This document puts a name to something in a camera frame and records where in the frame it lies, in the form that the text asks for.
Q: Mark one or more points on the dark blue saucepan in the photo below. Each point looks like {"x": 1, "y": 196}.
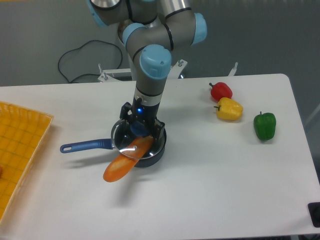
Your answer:
{"x": 106, "y": 143}

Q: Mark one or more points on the glass pot lid blue knob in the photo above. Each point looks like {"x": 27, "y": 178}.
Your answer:
{"x": 122, "y": 136}

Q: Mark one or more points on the yellow woven basket tray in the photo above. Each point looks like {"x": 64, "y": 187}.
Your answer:
{"x": 22, "y": 131}

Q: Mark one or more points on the green bell pepper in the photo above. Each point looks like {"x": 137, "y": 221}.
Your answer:
{"x": 265, "y": 126}

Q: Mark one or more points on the orange toy baguette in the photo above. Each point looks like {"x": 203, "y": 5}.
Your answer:
{"x": 128, "y": 158}

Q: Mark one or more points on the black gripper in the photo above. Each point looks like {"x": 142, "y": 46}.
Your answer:
{"x": 142, "y": 119}

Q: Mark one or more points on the red bell pepper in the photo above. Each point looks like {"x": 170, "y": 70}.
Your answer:
{"x": 220, "y": 90}

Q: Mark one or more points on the black device at table edge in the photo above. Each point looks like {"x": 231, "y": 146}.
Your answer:
{"x": 314, "y": 211}

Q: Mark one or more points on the yellow bell pepper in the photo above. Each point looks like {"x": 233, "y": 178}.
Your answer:
{"x": 228, "y": 109}

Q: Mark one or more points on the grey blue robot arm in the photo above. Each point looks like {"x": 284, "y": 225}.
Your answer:
{"x": 157, "y": 28}

